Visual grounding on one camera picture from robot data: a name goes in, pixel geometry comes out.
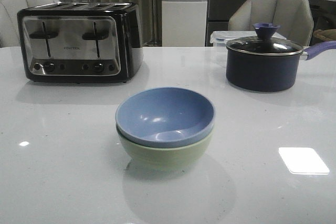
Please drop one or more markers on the black chrome toaster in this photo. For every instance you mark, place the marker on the black chrome toaster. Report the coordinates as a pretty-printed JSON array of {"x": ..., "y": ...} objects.
[{"x": 81, "y": 42}]

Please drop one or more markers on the green bowl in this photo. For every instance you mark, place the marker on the green bowl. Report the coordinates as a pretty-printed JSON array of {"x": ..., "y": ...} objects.
[{"x": 165, "y": 158}]

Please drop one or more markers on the dark counter unit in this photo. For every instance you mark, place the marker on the dark counter unit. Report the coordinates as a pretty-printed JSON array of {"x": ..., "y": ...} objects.
[{"x": 220, "y": 6}]

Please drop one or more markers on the white cabinet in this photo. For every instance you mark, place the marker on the white cabinet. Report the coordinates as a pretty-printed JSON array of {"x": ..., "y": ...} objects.
[{"x": 184, "y": 23}]

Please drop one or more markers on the glass pot lid purple knob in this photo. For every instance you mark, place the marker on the glass pot lid purple knob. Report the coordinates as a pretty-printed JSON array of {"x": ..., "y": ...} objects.
[{"x": 264, "y": 42}]

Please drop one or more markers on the white chair at left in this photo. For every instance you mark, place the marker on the white chair at left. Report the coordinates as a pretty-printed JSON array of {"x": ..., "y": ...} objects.
[{"x": 9, "y": 23}]

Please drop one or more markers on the dark blue saucepan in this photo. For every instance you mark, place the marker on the dark blue saucepan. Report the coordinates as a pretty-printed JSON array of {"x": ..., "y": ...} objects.
[{"x": 269, "y": 71}]

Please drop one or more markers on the blue bowl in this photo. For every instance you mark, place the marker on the blue bowl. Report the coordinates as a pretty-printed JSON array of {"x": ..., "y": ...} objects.
[{"x": 166, "y": 117}]

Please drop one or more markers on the clear plastic storage box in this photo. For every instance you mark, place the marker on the clear plastic storage box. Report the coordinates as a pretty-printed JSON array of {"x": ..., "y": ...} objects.
[{"x": 220, "y": 38}]

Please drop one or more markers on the beige upholstered chair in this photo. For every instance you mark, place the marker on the beige upholstered chair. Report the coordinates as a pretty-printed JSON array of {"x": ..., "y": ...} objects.
[{"x": 293, "y": 16}]

